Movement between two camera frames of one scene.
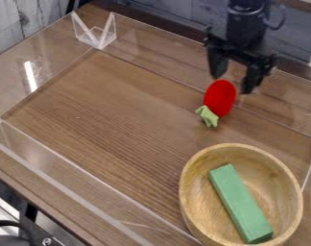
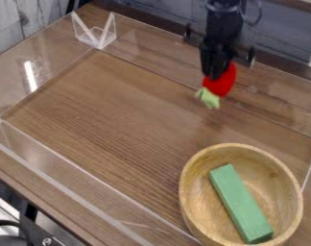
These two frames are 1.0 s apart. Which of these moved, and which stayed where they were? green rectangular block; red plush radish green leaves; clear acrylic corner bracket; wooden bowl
Moved: red plush radish green leaves
Stayed: wooden bowl; green rectangular block; clear acrylic corner bracket
